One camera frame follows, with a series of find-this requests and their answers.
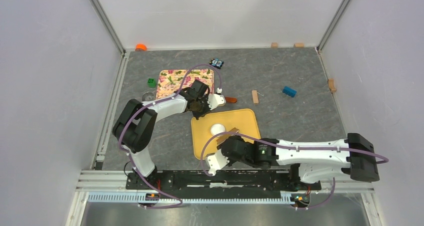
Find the white dough ball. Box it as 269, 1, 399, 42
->
210, 124, 226, 136

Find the yellow cutting mat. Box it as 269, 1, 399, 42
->
191, 109, 261, 160

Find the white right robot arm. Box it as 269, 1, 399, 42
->
201, 132, 389, 190

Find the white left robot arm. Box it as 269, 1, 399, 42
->
112, 80, 226, 190

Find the floral pattern tray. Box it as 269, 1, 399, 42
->
155, 69, 215, 99

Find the black patterned small box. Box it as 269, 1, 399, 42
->
209, 58, 224, 69

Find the green plastic block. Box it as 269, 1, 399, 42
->
147, 78, 157, 88

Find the small wooden block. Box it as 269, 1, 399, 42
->
251, 90, 259, 105

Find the blue plastic block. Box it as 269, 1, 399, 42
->
282, 86, 297, 98

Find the orange plastic cap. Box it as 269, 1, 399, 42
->
134, 43, 148, 51

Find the wooden piece right edge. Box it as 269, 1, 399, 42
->
327, 78, 337, 93

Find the metal scraper with wooden handle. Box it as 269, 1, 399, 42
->
225, 97, 238, 104

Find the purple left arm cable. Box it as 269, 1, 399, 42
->
117, 64, 223, 209

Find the light blue cable duct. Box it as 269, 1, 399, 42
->
87, 192, 294, 205

